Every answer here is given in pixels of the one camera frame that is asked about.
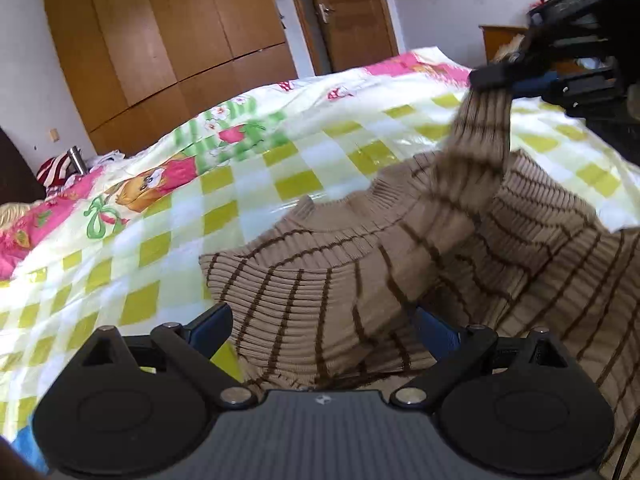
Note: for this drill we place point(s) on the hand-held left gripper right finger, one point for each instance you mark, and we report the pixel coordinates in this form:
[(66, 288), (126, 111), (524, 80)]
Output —
[(436, 334)]

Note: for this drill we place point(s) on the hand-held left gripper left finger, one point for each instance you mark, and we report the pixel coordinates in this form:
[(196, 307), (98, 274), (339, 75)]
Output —
[(212, 330)]

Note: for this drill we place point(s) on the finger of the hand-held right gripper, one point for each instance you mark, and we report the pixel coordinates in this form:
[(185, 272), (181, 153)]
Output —
[(495, 76), (535, 85)]

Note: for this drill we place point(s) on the beige brown striped knit sweater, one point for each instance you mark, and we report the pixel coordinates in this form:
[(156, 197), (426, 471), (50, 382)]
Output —
[(325, 300)]

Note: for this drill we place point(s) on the wooden nightstand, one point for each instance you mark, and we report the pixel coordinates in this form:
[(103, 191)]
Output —
[(495, 37)]

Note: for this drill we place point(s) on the green checked cartoon print blanket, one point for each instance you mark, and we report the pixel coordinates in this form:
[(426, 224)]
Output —
[(200, 220)]

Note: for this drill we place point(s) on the brown wooden door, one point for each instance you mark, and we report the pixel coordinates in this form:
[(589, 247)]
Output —
[(350, 10)]

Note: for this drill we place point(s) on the red white striped cloth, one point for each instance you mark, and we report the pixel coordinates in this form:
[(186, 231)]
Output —
[(52, 170)]

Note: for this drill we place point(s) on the pale yellow fuzzy toy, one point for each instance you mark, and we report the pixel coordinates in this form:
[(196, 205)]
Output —
[(12, 217)]

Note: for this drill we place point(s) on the dark wooden headboard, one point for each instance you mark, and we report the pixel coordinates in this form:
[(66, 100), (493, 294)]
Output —
[(17, 175)]

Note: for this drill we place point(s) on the wooden wardrobe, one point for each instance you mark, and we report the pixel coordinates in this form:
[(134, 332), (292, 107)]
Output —
[(150, 35)]

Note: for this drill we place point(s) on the wall socket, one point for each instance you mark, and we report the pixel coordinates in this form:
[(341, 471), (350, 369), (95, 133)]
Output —
[(54, 135)]

